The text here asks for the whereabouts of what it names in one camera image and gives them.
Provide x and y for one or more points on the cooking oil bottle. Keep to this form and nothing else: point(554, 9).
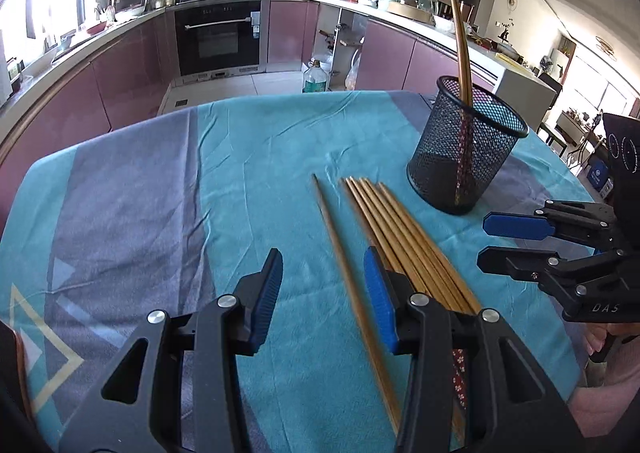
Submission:
point(315, 80)

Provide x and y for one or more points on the bundle of wooden chopsticks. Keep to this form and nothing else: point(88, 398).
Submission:
point(400, 233)

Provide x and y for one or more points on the white cabinet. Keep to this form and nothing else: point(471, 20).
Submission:
point(520, 93)

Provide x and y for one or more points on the teal printed tablecloth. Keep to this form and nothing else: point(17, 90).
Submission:
point(200, 183)

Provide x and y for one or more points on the purple kitchen cabinets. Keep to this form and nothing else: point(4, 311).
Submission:
point(125, 78)

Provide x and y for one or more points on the blue bin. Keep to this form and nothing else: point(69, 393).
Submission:
point(599, 177)

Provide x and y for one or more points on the person's right forearm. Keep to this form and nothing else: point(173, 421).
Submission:
point(605, 408)

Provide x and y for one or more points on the person's right hand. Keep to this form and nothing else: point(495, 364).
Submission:
point(589, 338)

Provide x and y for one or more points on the round beige tray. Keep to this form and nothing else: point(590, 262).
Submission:
point(410, 13)

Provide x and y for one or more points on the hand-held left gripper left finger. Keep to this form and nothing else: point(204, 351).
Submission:
point(265, 303)

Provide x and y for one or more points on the dark brown board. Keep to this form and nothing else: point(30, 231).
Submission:
point(10, 373)

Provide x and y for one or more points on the black built-in oven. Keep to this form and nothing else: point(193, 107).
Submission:
point(220, 38)

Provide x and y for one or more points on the black mesh utensil holder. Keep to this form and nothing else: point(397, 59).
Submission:
point(450, 158)

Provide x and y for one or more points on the wooden chopstick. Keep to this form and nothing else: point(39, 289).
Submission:
point(345, 263)
point(462, 48)

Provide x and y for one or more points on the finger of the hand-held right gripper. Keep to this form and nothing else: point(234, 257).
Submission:
point(515, 260)
point(520, 225)

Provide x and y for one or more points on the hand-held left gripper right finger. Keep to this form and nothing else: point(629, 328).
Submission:
point(377, 293)

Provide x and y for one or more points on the white plastic bag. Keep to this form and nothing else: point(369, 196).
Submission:
point(353, 75)

